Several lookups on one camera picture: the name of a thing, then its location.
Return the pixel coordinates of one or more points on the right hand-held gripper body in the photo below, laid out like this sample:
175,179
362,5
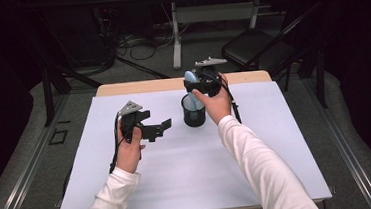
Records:
209,79

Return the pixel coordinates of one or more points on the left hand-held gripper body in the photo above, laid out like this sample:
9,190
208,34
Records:
129,122

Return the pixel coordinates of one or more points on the light blue hairbrush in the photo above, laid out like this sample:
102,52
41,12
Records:
190,76

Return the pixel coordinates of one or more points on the black mesh pen cup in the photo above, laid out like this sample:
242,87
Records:
194,120

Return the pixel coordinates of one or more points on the person's right hand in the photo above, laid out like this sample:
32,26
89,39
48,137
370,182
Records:
219,107

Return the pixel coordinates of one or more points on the person's left hand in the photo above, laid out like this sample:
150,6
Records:
129,155

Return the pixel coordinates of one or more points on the white board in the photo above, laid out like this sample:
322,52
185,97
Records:
185,171

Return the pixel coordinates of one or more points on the black folding chair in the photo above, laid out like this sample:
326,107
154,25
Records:
252,47

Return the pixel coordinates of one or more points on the desk with white legs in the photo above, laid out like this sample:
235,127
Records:
213,12

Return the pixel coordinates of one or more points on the black metal stand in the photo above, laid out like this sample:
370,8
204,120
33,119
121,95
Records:
320,77
48,95

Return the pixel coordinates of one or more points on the metal floor rail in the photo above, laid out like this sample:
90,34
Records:
22,177
344,152

